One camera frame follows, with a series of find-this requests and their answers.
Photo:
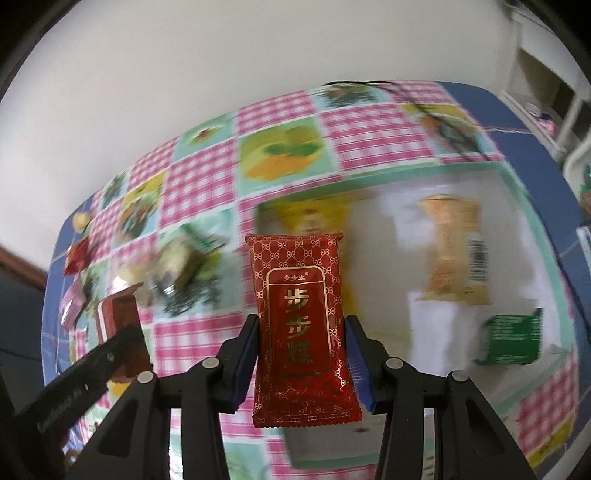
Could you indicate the yellow snack packet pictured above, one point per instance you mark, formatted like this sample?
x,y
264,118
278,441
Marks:
x,y
314,214

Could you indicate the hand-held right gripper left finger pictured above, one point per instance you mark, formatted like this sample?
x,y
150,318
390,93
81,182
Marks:
x,y
244,360

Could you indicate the green snack packet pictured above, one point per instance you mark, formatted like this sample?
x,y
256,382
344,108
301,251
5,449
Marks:
x,y
512,339

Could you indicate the pale round pastry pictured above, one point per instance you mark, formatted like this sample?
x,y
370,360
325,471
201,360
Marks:
x,y
81,221

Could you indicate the tan barcode bread packet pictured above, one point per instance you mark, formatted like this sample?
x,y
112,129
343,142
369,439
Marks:
x,y
450,249

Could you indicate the red gold-patterned snack packet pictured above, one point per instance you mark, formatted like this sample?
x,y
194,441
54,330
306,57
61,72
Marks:
x,y
300,323

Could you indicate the pink checked tablecloth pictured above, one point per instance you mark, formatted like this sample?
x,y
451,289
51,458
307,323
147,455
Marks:
x,y
198,341

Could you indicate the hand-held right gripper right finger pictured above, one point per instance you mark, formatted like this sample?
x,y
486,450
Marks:
x,y
358,364

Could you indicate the teal cardboard box lid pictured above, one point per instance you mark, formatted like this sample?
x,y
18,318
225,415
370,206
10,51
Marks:
x,y
401,323

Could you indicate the white shelf unit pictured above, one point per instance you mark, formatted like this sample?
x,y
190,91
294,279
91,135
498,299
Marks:
x,y
545,69

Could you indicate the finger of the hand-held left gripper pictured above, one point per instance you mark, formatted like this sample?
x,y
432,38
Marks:
x,y
110,357

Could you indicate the pink snack packet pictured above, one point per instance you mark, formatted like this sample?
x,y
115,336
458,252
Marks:
x,y
71,300

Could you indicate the brown red snack packet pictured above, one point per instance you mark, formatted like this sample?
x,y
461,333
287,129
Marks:
x,y
124,309

